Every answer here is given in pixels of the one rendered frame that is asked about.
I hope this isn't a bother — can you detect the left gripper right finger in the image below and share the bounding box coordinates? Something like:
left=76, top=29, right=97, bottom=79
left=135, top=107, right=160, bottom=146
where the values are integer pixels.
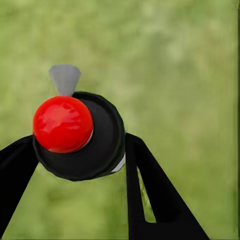
left=125, top=133, right=210, bottom=240

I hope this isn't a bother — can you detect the pesticide atomizer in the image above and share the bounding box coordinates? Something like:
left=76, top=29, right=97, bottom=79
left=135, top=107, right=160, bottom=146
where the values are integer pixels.
left=32, top=63, right=126, bottom=182

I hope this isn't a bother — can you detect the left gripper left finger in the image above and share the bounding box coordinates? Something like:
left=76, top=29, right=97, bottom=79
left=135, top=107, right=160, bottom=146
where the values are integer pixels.
left=0, top=135, right=39, bottom=240

